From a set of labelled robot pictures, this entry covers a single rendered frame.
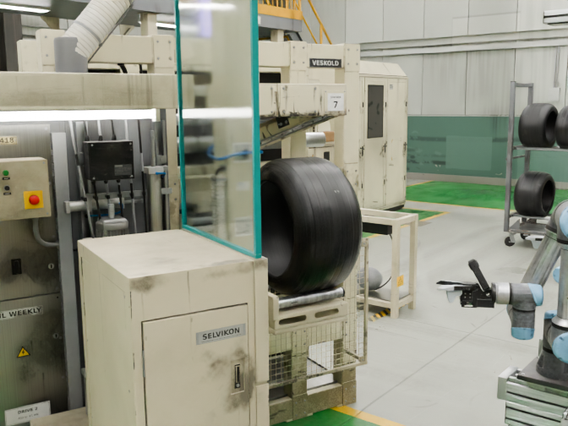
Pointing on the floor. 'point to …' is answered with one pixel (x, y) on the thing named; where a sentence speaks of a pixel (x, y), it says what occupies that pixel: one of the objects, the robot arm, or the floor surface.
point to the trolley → (525, 205)
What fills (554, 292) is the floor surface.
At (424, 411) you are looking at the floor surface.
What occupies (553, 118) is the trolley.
